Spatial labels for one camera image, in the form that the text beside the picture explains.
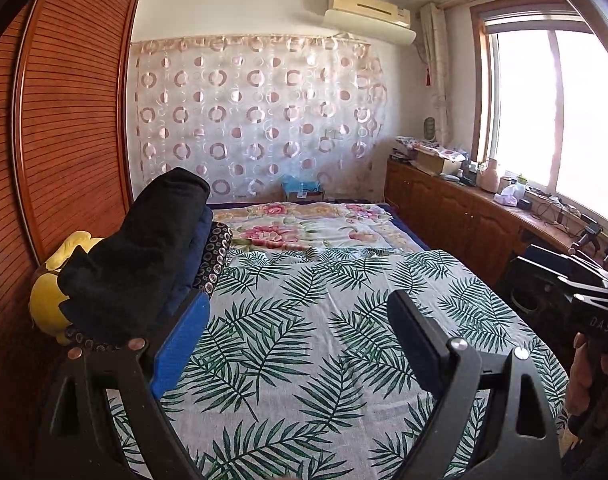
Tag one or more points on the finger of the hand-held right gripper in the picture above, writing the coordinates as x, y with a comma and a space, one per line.
538, 285
573, 265

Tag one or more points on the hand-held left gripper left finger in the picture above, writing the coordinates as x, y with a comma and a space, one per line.
179, 345

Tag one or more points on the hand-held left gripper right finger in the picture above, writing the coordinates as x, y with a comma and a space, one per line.
413, 340

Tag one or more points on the black printed t-shirt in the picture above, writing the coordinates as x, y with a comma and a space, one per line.
134, 260

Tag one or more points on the person's right hand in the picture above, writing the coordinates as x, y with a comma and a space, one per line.
583, 385

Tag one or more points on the small black tripod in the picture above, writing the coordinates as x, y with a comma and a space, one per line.
591, 240

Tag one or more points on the dark patterned folded quilt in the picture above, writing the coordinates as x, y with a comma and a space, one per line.
215, 255

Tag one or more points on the navy blue folded cloth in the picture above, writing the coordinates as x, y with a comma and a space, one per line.
196, 242

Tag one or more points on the palm leaf bedsheet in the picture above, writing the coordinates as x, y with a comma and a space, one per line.
309, 335

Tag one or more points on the long wooden cabinet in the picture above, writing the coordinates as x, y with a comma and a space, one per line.
458, 215

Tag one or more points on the pink plastic jug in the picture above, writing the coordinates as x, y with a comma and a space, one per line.
488, 177

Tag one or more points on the yellow plush toy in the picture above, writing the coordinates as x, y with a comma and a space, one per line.
44, 300

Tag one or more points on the floral blanket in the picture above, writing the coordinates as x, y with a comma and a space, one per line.
309, 225

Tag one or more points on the wooden framed window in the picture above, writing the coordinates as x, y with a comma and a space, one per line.
548, 110

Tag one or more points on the cardboard box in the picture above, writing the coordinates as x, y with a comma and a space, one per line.
436, 162

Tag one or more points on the floral cloth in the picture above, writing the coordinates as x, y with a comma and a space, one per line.
423, 146

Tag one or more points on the blue bag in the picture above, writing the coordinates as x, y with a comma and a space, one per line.
304, 190

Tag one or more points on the dark oval ornament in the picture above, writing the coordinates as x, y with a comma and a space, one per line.
429, 129

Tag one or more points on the red tassel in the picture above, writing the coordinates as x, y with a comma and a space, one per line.
426, 79

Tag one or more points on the beige window curtain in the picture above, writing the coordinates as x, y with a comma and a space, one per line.
436, 60

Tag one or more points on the circle patterned sheer curtain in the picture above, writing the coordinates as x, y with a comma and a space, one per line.
259, 110

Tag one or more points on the wooden slatted wardrobe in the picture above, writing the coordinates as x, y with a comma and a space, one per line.
69, 110

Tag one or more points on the wall air conditioner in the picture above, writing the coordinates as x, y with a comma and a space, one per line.
368, 15

